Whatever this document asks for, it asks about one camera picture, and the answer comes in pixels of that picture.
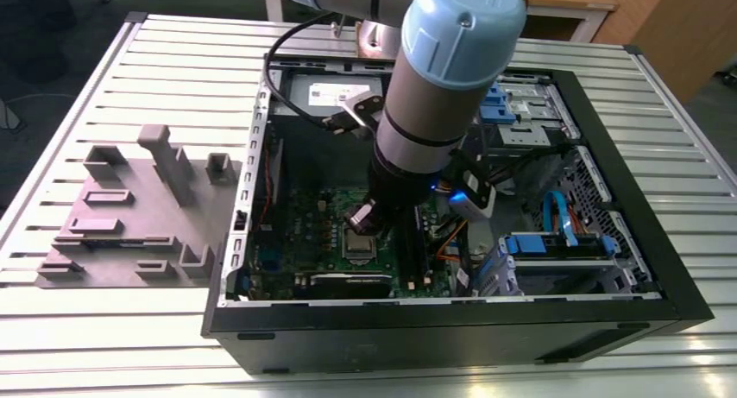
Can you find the hard disk in blue carrier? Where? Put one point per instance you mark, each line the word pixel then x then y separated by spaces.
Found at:
pixel 526 244

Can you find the black PC case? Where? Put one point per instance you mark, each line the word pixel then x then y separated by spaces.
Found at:
pixel 460 333

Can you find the blue plastic disk carrier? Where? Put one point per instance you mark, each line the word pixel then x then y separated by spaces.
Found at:
pixel 500 113

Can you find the grey power supply unit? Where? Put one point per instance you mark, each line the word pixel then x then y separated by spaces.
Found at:
pixel 311 147

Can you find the silver disk bay cage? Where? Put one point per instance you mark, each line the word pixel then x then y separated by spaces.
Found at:
pixel 569 266

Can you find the silver drive cage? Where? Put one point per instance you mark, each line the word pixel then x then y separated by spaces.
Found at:
pixel 536 134

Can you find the wooden desk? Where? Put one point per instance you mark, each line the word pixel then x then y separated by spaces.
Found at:
pixel 576 3

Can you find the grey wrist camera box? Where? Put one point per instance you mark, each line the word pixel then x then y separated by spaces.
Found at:
pixel 363 106

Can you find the black RAM slot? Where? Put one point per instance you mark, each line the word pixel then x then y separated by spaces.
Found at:
pixel 428 251
pixel 413 251
pixel 405 251
pixel 420 251

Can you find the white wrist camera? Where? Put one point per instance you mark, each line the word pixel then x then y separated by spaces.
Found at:
pixel 474 186

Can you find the white power supply label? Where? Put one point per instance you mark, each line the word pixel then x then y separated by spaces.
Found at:
pixel 328 93

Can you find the blue plastic drive rail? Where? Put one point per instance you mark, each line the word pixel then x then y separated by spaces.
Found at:
pixel 484 277

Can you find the green motherboard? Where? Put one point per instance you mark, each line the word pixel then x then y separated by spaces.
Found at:
pixel 305 242

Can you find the black chair base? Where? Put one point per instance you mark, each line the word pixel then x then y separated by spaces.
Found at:
pixel 728 75

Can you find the black table corner cap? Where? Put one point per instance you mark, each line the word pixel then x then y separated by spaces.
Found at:
pixel 632 50
pixel 136 18

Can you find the blue motherboard connector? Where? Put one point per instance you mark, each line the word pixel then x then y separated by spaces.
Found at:
pixel 271 260

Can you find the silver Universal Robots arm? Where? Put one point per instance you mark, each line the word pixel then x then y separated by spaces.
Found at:
pixel 437 91

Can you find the grey parts rack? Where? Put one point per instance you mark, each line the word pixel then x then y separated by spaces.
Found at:
pixel 149 225

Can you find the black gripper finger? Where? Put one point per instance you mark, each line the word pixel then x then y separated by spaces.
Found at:
pixel 368 219

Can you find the black office chair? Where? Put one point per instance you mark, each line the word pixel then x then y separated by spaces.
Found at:
pixel 40 27

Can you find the silver CPU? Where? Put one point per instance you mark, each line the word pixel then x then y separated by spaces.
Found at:
pixel 360 244

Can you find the wooden cabinet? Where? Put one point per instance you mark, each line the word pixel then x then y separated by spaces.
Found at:
pixel 680 35

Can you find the black graphics card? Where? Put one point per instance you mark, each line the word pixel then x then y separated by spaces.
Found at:
pixel 345 286

